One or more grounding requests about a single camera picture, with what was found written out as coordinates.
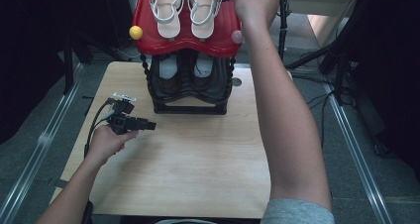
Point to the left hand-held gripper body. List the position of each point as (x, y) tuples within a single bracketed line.
[(122, 123)]

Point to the white heeled sandal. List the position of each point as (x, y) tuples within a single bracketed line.
[(168, 27), (203, 27)]

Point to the black leather shoe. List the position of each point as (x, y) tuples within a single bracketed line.
[(204, 70), (168, 70)]

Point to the red and black shoe rack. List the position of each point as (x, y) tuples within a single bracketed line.
[(188, 45)]

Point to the person's right hand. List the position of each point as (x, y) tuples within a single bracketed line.
[(256, 7)]

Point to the person's left hand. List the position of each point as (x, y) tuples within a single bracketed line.
[(105, 144)]

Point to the black metal stand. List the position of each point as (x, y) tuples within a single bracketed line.
[(68, 68)]

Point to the grey tape strip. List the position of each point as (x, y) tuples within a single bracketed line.
[(59, 183)]

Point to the grey round table grommet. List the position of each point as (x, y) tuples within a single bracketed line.
[(236, 82)]

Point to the black chair armrest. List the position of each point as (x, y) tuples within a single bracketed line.
[(88, 214)]

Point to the dark curtain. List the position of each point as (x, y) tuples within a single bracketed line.
[(33, 52), (389, 68)]

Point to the black tripod stand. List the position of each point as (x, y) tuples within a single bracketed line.
[(340, 72)]

